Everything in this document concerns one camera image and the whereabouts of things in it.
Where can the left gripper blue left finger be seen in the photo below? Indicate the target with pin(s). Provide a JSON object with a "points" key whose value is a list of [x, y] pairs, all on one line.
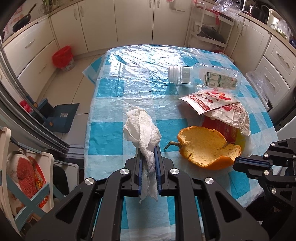
{"points": [[140, 170]]}

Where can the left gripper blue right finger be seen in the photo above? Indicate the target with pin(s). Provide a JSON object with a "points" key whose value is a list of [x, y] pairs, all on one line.
{"points": [[157, 156]]}

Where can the white paper towel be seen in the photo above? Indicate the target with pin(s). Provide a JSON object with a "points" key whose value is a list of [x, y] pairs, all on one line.
{"points": [[144, 134]]}

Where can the orange pomelo peel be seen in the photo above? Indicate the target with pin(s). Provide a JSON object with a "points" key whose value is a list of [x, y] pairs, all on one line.
{"points": [[206, 148]]}

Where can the red lined trash bin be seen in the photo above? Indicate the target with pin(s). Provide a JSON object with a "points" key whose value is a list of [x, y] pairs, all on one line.
{"points": [[64, 59]]}

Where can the red orange food package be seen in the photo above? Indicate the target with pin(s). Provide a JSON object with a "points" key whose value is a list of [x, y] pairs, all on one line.
{"points": [[231, 134]]}

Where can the red white snack wrapper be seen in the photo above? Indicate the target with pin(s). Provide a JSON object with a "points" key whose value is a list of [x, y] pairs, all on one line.
{"points": [[220, 106]]}

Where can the blue checkered plastic tablecloth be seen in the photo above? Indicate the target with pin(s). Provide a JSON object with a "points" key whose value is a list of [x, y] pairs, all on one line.
{"points": [[131, 76]]}

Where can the small clear plastic jar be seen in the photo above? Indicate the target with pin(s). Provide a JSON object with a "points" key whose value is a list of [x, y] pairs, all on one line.
{"points": [[179, 75]]}

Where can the clear plastic bottle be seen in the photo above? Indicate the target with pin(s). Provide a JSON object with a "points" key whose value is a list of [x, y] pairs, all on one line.
{"points": [[216, 78]]}

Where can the blue dustpan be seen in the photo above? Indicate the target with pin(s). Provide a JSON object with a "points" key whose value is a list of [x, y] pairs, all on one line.
{"points": [[57, 119]]}

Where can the clear bag in drawer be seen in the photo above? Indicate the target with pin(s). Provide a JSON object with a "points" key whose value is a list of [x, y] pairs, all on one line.
{"points": [[258, 84]]}

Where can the white folding rack with decorations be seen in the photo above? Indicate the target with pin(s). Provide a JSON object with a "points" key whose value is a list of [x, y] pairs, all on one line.
{"points": [[31, 181]]}

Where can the black frying pan on cart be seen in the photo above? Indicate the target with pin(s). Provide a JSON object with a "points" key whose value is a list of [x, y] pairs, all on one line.
{"points": [[211, 33]]}

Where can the white tiered storage cart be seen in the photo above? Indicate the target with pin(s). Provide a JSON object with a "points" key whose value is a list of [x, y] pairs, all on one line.
{"points": [[202, 16]]}

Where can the white electric kettle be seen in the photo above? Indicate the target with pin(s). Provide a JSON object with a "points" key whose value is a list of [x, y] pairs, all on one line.
{"points": [[273, 19]]}

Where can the clear plastic bag on cart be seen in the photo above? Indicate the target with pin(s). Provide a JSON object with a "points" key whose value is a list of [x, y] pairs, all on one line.
{"points": [[227, 7]]}

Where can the black wok on stove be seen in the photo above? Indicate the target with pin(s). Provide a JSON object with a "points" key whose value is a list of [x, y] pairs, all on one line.
{"points": [[23, 21]]}

